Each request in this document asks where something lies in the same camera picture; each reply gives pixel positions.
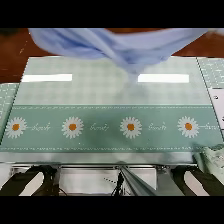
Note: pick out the light blue shirt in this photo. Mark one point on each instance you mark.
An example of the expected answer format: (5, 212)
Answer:
(133, 46)

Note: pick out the silver frame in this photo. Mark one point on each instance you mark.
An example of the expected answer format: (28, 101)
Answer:
(140, 183)

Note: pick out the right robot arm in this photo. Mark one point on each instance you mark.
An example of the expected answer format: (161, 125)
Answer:
(200, 181)

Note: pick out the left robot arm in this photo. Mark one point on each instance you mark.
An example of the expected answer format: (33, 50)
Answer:
(23, 181)

